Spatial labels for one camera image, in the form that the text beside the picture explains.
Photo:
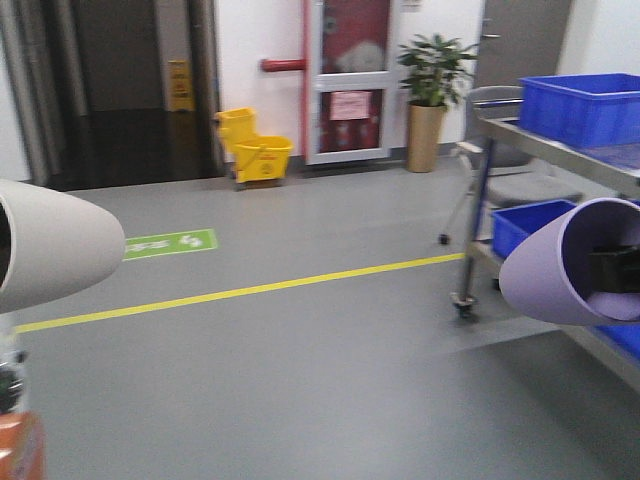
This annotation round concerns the blue bin lower cart shelf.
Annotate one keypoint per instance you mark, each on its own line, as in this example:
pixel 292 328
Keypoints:
pixel 511 226

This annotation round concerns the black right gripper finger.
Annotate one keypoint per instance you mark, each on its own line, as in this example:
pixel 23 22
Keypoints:
pixel 615 269

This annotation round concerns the yellow wet floor sign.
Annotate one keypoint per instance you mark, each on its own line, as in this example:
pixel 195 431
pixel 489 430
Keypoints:
pixel 181 97

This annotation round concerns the blue bin on cart top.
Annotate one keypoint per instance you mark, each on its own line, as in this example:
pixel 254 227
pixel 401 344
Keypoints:
pixel 582 111

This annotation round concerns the potted plant in gold pot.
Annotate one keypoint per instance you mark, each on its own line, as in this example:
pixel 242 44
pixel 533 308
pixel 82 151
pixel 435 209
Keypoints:
pixel 436 70

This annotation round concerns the red fire hose cabinet door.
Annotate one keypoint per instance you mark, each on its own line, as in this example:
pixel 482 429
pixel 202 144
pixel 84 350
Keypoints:
pixel 349 79

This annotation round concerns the yellow mop bucket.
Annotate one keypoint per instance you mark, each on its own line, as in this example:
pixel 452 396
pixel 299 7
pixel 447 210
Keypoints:
pixel 256 157

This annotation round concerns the beige cup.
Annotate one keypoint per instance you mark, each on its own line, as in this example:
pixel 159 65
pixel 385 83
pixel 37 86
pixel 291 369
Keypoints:
pixel 53 245

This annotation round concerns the purple cup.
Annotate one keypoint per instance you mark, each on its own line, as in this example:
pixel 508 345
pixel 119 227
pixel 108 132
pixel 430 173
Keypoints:
pixel 548 276

